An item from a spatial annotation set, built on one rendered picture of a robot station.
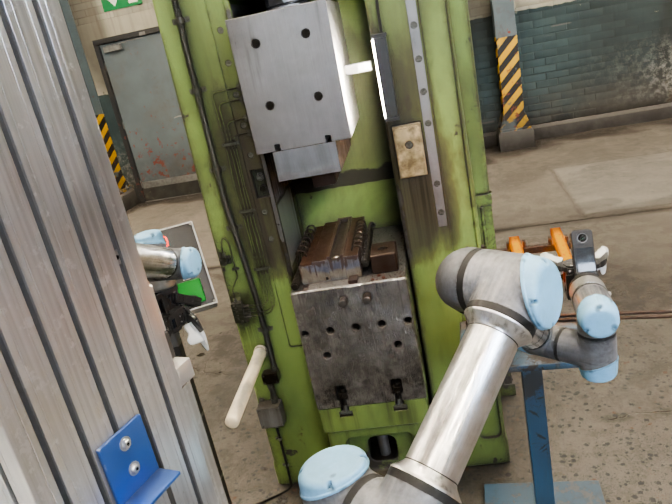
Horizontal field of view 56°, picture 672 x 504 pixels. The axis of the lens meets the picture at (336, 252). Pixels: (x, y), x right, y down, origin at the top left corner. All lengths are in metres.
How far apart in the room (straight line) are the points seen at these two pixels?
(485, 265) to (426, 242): 1.11
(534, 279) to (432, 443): 0.29
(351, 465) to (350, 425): 1.26
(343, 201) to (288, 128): 0.62
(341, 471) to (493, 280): 0.38
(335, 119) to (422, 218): 0.47
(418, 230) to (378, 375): 0.51
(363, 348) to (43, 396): 1.48
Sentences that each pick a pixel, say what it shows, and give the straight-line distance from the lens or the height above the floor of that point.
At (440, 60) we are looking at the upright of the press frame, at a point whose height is 1.53.
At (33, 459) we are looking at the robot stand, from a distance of 0.76.
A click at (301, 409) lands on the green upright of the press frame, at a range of 2.51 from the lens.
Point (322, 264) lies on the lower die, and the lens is 2.06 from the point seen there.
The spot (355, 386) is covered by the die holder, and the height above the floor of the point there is 0.54.
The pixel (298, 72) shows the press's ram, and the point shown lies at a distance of 1.93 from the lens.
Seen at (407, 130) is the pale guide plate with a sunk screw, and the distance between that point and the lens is 2.05.
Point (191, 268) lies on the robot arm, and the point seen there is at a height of 1.23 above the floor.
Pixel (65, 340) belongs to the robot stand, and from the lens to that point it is 0.77.
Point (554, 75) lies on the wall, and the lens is 7.93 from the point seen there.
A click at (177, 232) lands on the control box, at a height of 1.18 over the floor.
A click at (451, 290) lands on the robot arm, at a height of 1.23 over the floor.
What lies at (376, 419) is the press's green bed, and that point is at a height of 0.40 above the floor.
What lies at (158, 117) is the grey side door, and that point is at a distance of 8.68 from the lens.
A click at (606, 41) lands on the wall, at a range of 8.01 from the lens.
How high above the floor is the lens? 1.68
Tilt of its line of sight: 19 degrees down
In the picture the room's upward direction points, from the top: 12 degrees counter-clockwise
